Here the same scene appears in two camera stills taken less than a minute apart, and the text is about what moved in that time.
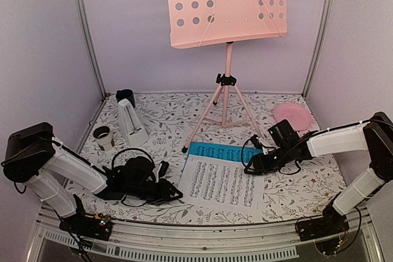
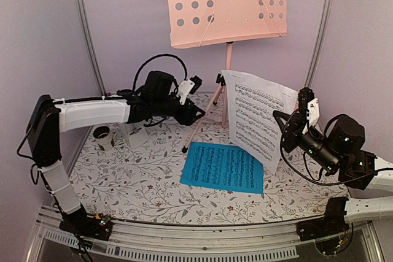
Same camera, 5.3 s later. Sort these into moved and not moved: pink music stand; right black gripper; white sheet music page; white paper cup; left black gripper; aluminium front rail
Moved: left black gripper; white sheet music page; right black gripper
Not moved: pink music stand; white paper cup; aluminium front rail
